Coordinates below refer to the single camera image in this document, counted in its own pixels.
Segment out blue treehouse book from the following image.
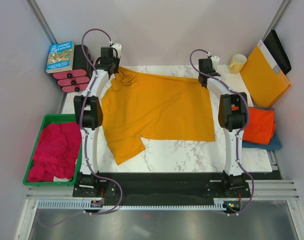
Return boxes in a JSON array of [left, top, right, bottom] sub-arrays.
[[46, 41, 75, 74]]

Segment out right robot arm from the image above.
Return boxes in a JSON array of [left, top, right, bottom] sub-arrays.
[[198, 57, 248, 197]]

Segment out white grey envelope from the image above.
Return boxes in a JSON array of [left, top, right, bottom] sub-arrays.
[[257, 40, 281, 75]]

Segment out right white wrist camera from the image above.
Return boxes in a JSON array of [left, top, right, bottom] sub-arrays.
[[208, 55, 220, 72]]

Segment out orange padded envelope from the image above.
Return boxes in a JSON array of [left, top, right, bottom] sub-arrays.
[[240, 46, 291, 107]]

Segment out black pink drawer unit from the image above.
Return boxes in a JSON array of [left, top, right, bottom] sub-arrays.
[[52, 45, 92, 93]]

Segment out green plastic tray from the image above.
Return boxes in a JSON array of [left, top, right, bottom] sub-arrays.
[[23, 114, 82, 186]]

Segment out yellow t shirt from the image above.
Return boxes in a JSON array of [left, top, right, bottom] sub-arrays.
[[102, 67, 215, 165]]

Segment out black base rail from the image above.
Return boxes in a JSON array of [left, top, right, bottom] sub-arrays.
[[73, 172, 251, 207]]

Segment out pink crumpled t shirt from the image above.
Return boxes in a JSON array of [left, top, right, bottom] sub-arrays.
[[27, 121, 82, 183]]

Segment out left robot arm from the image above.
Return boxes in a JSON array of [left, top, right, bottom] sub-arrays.
[[74, 43, 122, 197]]

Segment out blue folded t shirt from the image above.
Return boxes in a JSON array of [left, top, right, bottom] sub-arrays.
[[242, 108, 282, 151]]

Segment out orange folded t shirt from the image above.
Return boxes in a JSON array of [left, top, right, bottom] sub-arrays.
[[242, 107, 276, 145]]

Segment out black folder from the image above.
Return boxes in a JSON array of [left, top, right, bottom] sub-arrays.
[[263, 29, 291, 75]]

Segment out yellow mug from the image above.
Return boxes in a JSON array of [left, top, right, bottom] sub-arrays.
[[229, 53, 247, 74]]

